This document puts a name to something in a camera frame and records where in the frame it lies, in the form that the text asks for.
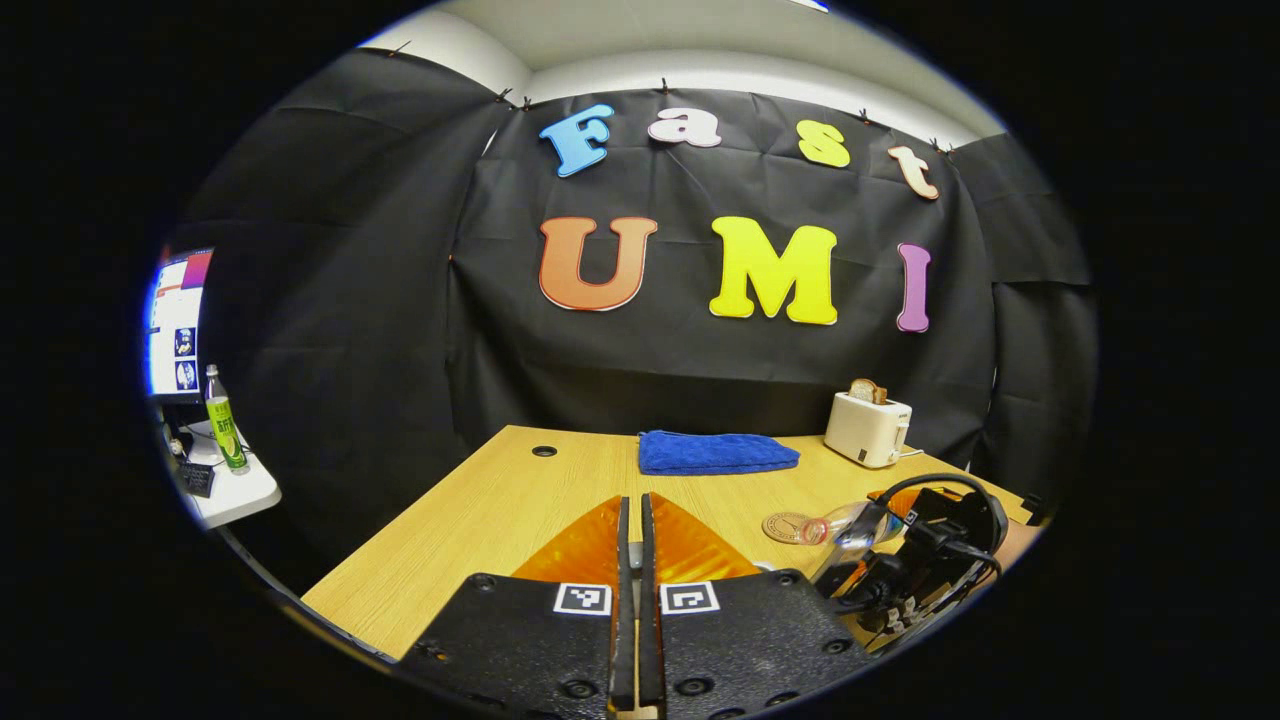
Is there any green drink bottle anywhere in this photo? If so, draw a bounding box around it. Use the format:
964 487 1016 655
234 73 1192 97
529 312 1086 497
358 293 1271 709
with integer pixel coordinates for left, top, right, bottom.
204 364 252 475

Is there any blue towel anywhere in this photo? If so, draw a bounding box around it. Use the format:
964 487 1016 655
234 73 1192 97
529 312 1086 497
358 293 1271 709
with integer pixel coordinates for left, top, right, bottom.
637 430 802 478

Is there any clear plastic water bottle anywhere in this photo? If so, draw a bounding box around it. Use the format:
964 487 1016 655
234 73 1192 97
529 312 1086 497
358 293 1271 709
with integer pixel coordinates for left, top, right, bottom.
797 498 906 591

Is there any white toaster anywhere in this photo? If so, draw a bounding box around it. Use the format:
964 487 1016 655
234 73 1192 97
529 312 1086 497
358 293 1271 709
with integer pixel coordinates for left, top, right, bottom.
824 390 914 470

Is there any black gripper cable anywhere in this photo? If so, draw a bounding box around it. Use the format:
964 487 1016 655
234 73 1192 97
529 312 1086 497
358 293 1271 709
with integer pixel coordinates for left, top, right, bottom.
874 472 1010 586

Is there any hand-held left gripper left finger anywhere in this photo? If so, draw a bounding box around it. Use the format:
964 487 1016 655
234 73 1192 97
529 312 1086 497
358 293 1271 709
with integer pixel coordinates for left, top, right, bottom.
398 495 637 719

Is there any round brown coaster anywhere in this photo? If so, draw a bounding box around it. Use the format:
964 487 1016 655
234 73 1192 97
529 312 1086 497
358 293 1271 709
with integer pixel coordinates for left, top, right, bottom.
761 511 816 546

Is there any black backdrop cloth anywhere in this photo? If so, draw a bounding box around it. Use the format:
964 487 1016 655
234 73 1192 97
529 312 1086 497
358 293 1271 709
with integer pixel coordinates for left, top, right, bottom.
165 48 1099 591

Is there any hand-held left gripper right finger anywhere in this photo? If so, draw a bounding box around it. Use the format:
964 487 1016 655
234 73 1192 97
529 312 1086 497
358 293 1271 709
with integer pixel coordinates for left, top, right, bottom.
638 492 874 719

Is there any computer monitor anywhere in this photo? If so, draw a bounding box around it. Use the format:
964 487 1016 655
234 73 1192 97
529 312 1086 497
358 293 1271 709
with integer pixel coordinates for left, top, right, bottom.
146 247 215 403

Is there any white side table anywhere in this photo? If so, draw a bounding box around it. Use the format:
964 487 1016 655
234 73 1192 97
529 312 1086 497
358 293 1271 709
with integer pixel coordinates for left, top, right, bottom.
175 418 283 530

